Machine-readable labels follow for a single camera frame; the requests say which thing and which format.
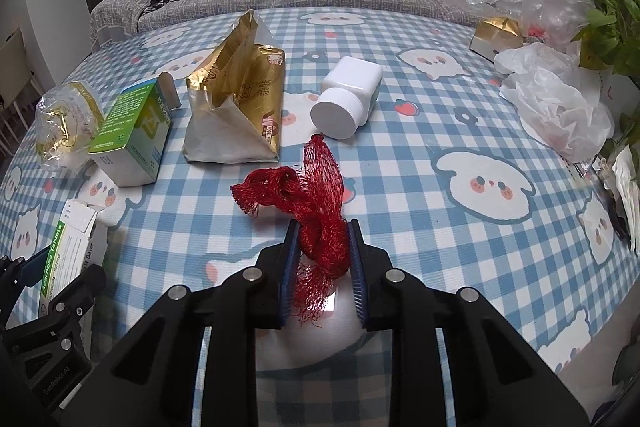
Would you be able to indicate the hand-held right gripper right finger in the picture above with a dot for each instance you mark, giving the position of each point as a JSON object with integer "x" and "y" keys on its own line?
{"x": 357, "y": 277}

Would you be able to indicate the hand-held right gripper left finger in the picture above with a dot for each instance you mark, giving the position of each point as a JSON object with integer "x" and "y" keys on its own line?
{"x": 289, "y": 277}

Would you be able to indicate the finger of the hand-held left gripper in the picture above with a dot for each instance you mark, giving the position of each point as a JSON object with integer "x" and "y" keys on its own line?
{"x": 75, "y": 292}
{"x": 35, "y": 268}

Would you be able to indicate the white green medicine box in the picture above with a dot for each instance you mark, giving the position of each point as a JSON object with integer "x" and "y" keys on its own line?
{"x": 70, "y": 247}

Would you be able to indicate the red mesh net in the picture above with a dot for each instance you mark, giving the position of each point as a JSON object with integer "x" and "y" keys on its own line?
{"x": 320, "y": 227}

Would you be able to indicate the clear gold wrapper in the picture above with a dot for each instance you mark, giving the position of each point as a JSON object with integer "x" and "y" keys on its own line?
{"x": 65, "y": 122}

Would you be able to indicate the white plastic bottle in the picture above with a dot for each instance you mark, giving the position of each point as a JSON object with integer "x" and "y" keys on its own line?
{"x": 350, "y": 82}

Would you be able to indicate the gold snack bag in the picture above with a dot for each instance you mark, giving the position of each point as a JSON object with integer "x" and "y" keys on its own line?
{"x": 235, "y": 77}

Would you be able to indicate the blue checkered printed tablecloth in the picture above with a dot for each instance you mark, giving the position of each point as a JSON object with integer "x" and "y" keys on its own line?
{"x": 425, "y": 207}

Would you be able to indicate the beige dining chair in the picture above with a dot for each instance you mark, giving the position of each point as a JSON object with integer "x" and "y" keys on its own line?
{"x": 15, "y": 67}

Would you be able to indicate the small silver sachet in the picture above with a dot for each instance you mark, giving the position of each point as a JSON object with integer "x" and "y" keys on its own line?
{"x": 585, "y": 167}

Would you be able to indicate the white plastic bag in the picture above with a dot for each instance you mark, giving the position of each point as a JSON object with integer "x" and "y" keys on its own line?
{"x": 555, "y": 102}

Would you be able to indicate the gold white box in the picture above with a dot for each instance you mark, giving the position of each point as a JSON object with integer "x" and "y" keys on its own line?
{"x": 495, "y": 34}

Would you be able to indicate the white folded papers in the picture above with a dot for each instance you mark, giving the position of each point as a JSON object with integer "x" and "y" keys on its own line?
{"x": 625, "y": 177}

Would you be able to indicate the potted green plant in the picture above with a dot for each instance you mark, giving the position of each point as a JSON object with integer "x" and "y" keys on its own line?
{"x": 610, "y": 22}

